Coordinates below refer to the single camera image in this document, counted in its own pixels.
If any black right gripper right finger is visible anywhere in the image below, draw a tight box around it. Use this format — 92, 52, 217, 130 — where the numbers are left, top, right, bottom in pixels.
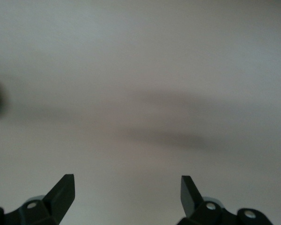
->
177, 175, 273, 225

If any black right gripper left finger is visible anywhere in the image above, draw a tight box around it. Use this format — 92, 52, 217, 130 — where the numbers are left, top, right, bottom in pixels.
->
0, 173, 76, 225

